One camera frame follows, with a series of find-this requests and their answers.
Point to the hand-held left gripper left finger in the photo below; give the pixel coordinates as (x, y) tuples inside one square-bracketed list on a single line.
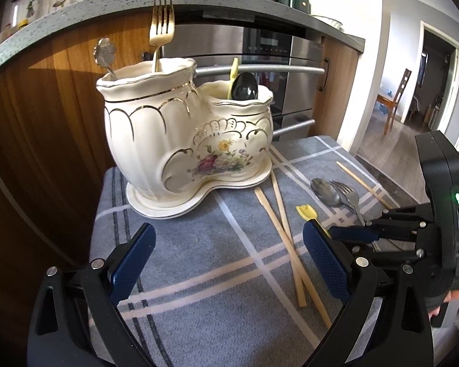
[(134, 262)]

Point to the yellow plastic stick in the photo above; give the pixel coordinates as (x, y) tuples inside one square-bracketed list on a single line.
[(234, 74), (305, 211)]

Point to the white dish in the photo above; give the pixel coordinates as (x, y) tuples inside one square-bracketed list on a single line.
[(329, 21)]

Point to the stainless steel oven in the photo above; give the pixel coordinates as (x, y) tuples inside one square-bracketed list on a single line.
[(290, 65)]

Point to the silver fork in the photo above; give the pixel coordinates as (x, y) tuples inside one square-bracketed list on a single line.
[(348, 198)]

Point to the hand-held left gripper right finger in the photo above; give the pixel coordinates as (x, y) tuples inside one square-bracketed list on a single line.
[(327, 262)]

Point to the wooden chair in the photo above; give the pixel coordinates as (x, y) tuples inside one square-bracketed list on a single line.
[(405, 84)]

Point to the grey speckled countertop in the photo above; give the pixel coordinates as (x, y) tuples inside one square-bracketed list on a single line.
[(99, 4)]

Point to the wooden chopstick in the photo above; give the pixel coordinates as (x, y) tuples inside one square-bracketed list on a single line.
[(279, 246), (290, 223), (361, 183)]

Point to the black spoon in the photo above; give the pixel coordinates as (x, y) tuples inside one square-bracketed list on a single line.
[(244, 87)]

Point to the green kitchen appliance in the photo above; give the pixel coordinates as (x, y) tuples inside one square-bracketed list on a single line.
[(294, 2)]

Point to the row of sauce bottles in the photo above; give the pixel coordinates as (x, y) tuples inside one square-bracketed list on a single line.
[(7, 30)]

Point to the gold fork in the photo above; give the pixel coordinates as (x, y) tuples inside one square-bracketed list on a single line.
[(161, 26)]

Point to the silver spoon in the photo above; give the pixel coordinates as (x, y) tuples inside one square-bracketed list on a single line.
[(323, 191)]

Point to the grey plaid cloth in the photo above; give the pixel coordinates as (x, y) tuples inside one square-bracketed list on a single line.
[(199, 275)]

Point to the cream floral ceramic utensil holder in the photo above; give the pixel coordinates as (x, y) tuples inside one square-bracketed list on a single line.
[(145, 141)]

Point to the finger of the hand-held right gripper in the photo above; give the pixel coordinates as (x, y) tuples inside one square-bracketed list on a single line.
[(355, 234), (405, 255)]

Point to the wooden cabinet door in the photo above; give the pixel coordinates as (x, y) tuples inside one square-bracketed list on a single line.
[(61, 84), (336, 103)]

